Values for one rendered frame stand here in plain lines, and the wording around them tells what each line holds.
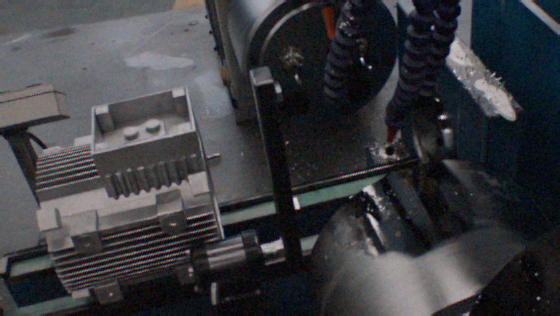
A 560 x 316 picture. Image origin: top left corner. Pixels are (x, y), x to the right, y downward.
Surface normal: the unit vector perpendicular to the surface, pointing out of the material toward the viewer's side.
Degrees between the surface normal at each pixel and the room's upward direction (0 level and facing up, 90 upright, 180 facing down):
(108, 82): 0
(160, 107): 90
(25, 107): 52
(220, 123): 0
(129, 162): 90
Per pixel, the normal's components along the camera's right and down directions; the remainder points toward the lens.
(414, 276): -0.52, -0.61
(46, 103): 0.07, 0.00
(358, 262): -0.76, -0.41
